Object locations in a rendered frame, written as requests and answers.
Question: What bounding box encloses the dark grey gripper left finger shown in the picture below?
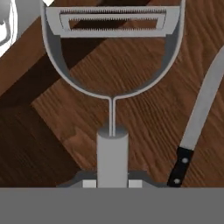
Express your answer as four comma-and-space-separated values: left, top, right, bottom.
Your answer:
57, 171, 98, 189

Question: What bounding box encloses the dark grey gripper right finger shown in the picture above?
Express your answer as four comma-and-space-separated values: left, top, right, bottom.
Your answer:
127, 171, 158, 189

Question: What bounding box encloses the grey metal peeler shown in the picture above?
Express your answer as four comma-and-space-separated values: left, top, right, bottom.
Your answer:
39, 0, 186, 189

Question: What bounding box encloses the white rounded object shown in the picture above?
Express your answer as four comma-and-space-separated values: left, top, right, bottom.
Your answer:
0, 0, 19, 58

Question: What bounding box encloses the black handled kitchen knife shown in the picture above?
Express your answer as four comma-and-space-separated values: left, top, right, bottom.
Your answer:
166, 46, 224, 188

